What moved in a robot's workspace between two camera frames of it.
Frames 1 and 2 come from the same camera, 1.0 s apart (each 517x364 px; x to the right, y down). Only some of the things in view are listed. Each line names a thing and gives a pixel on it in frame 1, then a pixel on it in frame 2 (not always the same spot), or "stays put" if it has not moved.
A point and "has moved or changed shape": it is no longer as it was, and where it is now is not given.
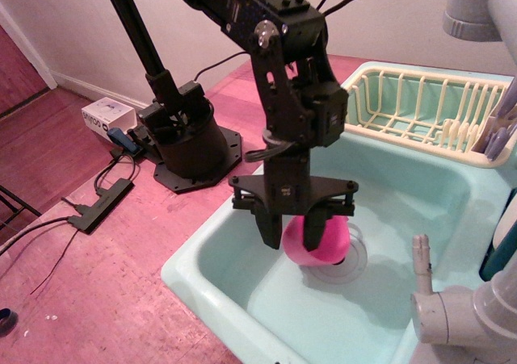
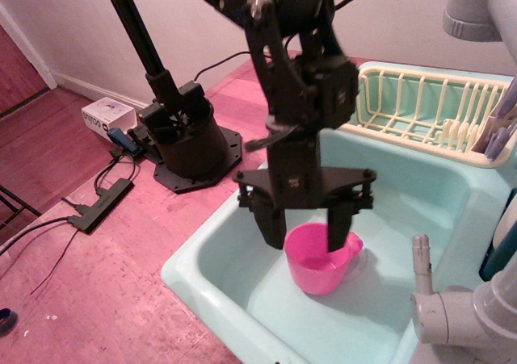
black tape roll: (8, 321) stays put
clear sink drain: (350, 269) to (364, 269)
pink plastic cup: (333, 248) has moved or changed shape
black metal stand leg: (19, 201) stays put
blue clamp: (121, 138) stays put
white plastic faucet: (460, 325) stays put
